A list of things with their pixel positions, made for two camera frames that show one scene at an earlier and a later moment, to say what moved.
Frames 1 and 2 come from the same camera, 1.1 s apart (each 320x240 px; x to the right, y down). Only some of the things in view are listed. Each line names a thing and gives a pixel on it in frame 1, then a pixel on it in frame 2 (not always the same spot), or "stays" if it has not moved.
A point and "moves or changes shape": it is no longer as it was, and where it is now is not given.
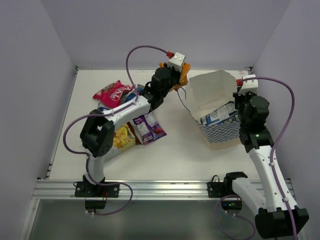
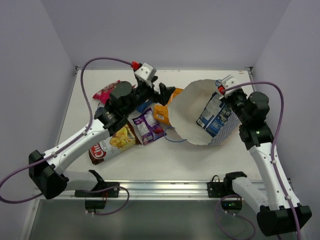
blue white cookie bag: (103, 109) stays
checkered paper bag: (207, 93) moves or changes shape
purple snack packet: (148, 128) stays
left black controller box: (95, 204) stays
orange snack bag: (185, 69) to (161, 112)
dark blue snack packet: (226, 111) moves or changes shape
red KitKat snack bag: (110, 95) stays
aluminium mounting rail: (142, 189) stays
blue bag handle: (185, 97) to (181, 140)
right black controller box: (231, 205) stays
